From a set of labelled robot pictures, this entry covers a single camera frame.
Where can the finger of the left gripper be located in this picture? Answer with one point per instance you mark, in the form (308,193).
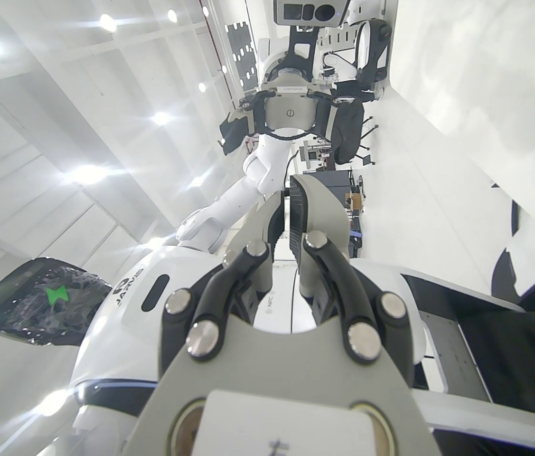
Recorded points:
(326,116)
(236,130)

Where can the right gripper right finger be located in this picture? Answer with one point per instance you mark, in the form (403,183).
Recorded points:
(329,220)

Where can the dark office desk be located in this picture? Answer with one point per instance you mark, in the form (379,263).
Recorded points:
(331,182)

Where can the black office chair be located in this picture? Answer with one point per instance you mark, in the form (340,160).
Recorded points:
(350,130)

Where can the robot body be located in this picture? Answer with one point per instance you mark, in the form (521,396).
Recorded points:
(125,334)

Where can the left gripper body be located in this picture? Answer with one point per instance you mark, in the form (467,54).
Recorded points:
(291,113)

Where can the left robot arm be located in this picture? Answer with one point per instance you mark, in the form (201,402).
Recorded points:
(262,173)

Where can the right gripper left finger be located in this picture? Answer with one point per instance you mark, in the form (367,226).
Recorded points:
(241,265)

